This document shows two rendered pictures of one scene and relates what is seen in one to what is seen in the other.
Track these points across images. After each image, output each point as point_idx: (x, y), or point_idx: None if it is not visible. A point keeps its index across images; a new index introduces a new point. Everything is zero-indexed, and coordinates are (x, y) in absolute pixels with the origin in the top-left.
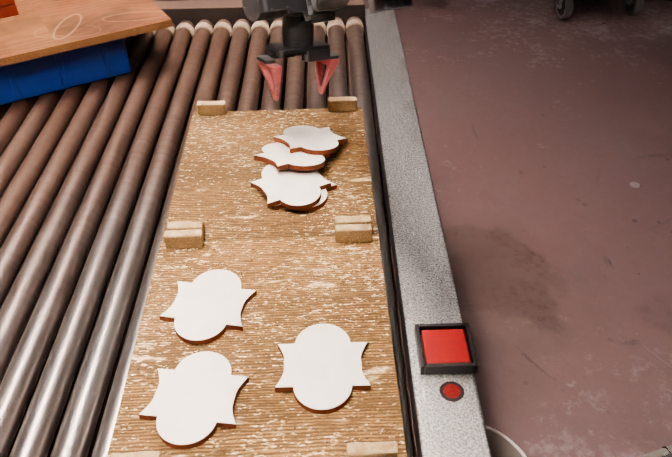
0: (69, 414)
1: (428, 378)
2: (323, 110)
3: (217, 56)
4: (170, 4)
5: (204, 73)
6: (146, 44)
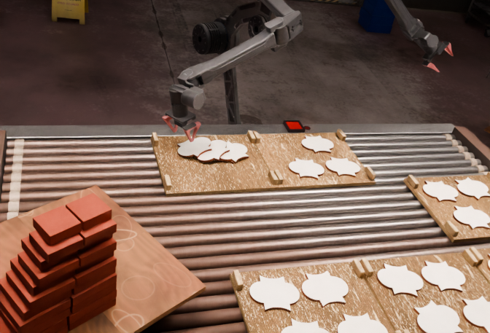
0: (359, 197)
1: (305, 131)
2: (156, 148)
3: None
4: None
5: None
6: None
